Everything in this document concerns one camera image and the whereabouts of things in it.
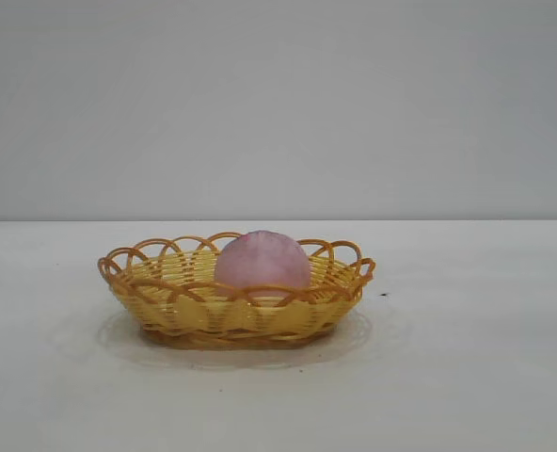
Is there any pink peach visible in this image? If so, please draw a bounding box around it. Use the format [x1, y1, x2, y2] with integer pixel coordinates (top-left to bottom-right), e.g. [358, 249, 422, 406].
[214, 230, 313, 305]

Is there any yellow woven wicker basket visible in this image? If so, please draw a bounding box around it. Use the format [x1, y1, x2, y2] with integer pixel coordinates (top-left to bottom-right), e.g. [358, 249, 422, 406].
[96, 230, 376, 352]

